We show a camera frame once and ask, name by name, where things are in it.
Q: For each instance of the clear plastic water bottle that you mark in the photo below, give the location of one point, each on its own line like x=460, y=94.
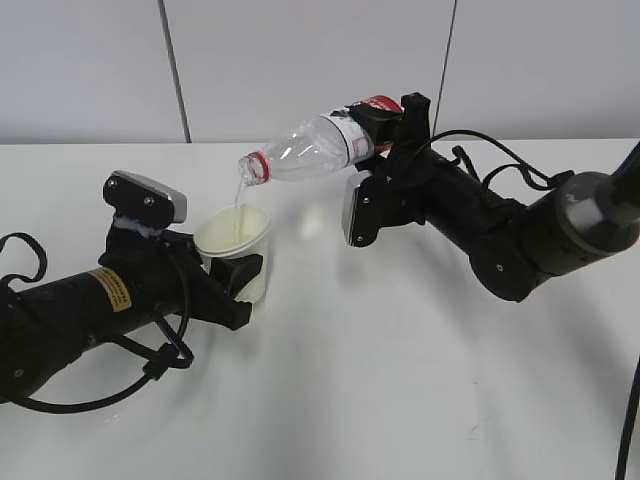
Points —
x=323, y=145

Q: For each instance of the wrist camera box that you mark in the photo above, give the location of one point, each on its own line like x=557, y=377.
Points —
x=144, y=202
x=363, y=209

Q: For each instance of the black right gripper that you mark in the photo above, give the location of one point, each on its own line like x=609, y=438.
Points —
x=422, y=188

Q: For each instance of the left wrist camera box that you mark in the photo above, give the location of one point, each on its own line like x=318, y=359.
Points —
x=144, y=202

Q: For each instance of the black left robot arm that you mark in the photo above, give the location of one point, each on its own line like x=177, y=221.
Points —
x=47, y=327

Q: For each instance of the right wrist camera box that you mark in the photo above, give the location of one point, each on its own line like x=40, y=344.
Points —
x=363, y=209

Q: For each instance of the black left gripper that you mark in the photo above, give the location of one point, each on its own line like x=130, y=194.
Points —
x=168, y=277

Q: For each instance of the white paper cup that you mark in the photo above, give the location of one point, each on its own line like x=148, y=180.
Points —
x=234, y=233

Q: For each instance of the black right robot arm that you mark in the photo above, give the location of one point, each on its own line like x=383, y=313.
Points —
x=579, y=218

